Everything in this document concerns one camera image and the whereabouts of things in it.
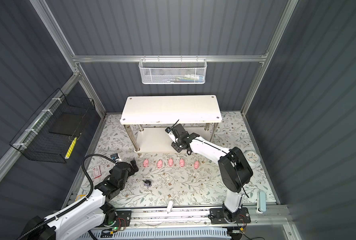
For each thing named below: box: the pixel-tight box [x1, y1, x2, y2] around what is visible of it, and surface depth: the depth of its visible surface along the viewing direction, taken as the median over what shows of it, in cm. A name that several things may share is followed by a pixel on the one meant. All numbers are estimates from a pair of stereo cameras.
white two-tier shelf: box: [120, 95, 222, 153], surface depth 78 cm
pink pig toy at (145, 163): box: [143, 158, 149, 168], surface depth 93 cm
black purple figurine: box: [142, 180, 152, 188], surface depth 83 cm
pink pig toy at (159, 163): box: [156, 159, 163, 168], surface depth 93 cm
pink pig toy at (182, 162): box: [179, 158, 185, 168], surface depth 94 cm
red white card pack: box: [92, 165, 102, 179], surface depth 91 cm
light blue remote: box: [256, 190, 267, 214], surface depth 76 cm
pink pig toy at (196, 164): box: [193, 160, 200, 169], surface depth 93 cm
